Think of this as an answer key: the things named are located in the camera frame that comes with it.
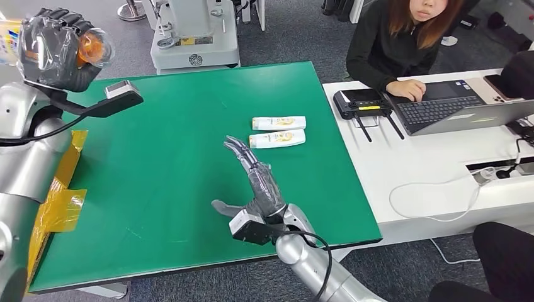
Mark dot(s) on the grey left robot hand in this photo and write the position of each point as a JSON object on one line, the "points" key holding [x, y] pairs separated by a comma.
{"points": [[50, 58]]}

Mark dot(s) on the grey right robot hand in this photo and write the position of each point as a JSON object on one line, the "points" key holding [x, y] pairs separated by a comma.
{"points": [[263, 187]]}

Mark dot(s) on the orange bottle with clear cap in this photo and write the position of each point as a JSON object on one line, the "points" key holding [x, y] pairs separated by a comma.
{"points": [[94, 48]]}

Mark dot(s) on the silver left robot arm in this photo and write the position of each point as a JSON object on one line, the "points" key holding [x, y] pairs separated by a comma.
{"points": [[21, 166]]}

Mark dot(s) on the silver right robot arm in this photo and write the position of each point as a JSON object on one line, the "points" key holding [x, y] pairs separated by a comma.
{"points": [[313, 266]]}

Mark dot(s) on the white robot base machine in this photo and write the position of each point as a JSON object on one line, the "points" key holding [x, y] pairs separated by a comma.
{"points": [[196, 41]]}

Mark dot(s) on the white shampoo tube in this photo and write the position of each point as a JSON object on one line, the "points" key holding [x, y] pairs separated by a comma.
{"points": [[277, 123], [277, 138]]}

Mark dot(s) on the metal stanchion base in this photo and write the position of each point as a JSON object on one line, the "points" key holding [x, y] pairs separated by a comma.
{"points": [[131, 11]]}

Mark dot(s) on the black remote controller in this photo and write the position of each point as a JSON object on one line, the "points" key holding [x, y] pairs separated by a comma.
{"points": [[361, 104]]}

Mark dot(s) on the yellow taped cardboard box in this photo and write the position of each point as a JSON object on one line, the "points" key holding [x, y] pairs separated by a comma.
{"points": [[62, 208]]}

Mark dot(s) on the person's hand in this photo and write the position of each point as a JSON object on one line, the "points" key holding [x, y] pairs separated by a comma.
{"points": [[406, 89]]}

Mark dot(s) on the person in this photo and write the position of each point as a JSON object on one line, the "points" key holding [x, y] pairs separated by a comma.
{"points": [[384, 46]]}

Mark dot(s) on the black chair base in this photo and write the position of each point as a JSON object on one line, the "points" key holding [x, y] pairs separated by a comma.
{"points": [[338, 9]]}

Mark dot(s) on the grey laptop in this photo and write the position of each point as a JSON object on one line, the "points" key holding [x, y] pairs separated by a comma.
{"points": [[450, 109]]}

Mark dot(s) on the white shoe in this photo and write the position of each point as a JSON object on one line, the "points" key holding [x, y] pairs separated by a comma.
{"points": [[448, 40]]}

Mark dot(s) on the black power plug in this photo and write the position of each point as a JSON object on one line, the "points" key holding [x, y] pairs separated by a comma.
{"points": [[505, 173]]}

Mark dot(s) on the person's legs in black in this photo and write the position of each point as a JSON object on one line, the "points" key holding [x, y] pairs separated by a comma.
{"points": [[505, 258]]}

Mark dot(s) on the rose gold smartphone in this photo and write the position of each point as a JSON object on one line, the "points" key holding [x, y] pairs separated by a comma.
{"points": [[496, 88]]}

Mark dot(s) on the black rounded object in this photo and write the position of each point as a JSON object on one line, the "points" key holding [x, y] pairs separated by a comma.
{"points": [[519, 75]]}

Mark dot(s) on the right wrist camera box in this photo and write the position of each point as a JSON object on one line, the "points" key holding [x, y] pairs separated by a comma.
{"points": [[250, 227]]}

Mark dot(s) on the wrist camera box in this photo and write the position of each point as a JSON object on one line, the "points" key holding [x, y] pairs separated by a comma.
{"points": [[119, 98], [250, 227]]}

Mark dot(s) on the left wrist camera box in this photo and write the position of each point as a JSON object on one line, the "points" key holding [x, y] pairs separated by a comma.
{"points": [[119, 98]]}

